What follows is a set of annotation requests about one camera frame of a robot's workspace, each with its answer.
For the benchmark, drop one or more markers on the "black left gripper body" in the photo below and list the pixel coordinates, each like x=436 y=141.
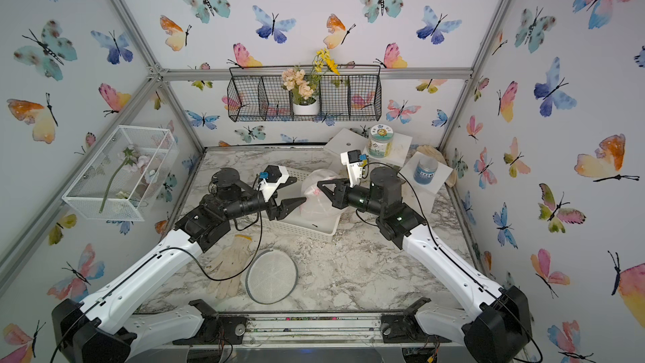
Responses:
x=270 y=209

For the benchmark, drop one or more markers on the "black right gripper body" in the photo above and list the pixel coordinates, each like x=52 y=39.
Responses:
x=358 y=200

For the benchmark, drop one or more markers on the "white mesh laundry bag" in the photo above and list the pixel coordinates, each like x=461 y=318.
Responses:
x=272 y=277

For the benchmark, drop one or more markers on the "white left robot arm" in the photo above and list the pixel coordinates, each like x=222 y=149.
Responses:
x=77 y=338

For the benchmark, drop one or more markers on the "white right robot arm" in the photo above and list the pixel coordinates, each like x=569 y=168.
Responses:
x=443 y=257

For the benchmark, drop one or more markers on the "white perforated plastic basket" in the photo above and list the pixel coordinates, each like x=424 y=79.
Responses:
x=294 y=224

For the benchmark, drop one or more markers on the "green lidded glass jar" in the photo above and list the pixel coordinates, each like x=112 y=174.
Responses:
x=380 y=138

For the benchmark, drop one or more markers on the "beige work glove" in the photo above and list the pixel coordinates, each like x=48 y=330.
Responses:
x=228 y=266

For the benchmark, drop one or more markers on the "blue granule jar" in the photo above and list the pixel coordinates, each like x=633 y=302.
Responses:
x=425 y=170

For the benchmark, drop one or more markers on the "white tiered wooden shelf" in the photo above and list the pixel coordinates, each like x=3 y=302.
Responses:
x=347 y=140

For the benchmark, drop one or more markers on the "beige woven fan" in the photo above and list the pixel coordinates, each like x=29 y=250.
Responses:
x=432 y=152

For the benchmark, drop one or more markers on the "white pot with flowers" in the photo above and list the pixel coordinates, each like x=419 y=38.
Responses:
x=304 y=84

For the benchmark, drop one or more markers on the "pink artificial rose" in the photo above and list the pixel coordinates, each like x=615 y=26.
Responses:
x=127 y=185

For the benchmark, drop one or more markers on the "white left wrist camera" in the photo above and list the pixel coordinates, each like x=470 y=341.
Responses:
x=271 y=179

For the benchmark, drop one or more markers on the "black wire wall basket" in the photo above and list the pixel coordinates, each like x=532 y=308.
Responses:
x=346 y=93

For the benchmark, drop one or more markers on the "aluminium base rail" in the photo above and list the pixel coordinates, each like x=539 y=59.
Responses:
x=302 y=330

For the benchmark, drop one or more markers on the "white wire wall basket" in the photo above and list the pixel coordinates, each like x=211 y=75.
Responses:
x=85 y=194

